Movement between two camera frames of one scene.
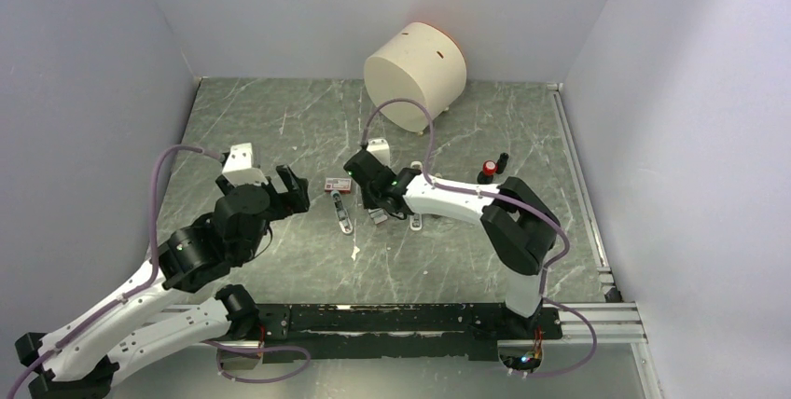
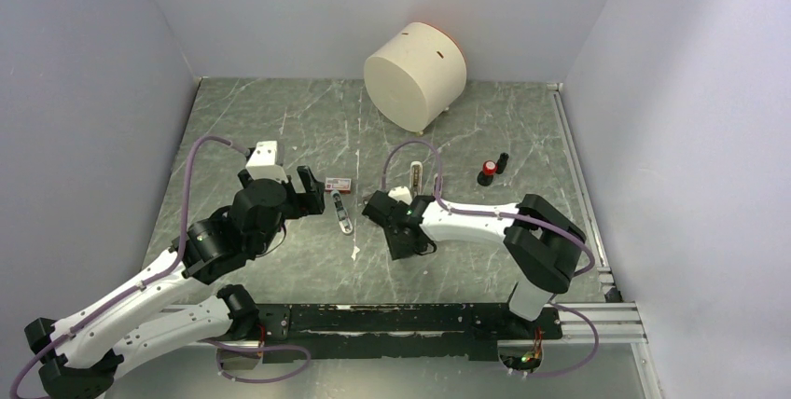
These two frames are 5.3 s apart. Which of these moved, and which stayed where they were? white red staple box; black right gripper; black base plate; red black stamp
Moved: black right gripper
Stayed: white red staple box; red black stamp; black base plate
